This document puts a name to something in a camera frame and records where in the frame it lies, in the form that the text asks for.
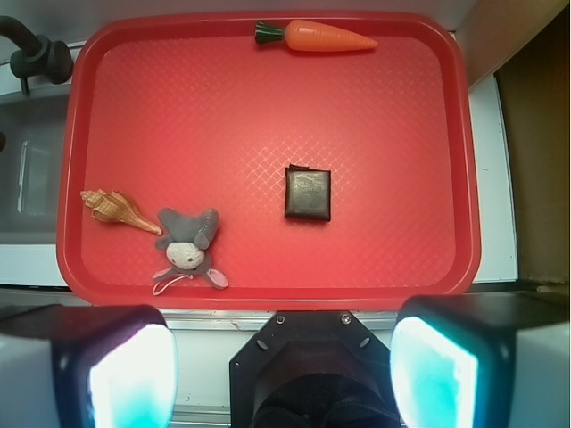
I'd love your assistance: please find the grey plush bunny toy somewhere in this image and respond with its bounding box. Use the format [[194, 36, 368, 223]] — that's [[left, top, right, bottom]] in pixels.
[[152, 208, 229, 296]]

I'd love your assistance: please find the grey sink basin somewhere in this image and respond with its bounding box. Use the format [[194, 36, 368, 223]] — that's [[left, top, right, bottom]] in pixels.
[[1, 95, 69, 245]]

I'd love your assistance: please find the tan spiral sea shell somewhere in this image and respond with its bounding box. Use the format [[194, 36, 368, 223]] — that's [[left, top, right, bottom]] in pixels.
[[80, 189, 162, 236]]

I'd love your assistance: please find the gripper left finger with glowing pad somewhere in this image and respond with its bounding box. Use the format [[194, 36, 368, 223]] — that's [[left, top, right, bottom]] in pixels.
[[1, 304, 178, 427]]

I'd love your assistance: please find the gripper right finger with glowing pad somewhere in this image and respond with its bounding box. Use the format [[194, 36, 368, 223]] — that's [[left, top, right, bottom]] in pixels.
[[390, 293, 570, 427]]

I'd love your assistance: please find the small black leather wallet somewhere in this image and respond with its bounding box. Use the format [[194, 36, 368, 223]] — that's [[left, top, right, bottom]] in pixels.
[[285, 164, 332, 222]]

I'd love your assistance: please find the black faucet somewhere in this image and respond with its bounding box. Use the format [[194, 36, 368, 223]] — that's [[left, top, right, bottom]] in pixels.
[[1, 15, 74, 96]]

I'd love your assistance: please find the orange toy carrot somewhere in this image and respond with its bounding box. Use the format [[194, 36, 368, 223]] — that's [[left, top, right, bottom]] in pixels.
[[254, 20, 378, 53]]

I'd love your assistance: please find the brown cardboard box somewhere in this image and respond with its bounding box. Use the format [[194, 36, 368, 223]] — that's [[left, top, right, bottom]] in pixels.
[[495, 8, 570, 288]]

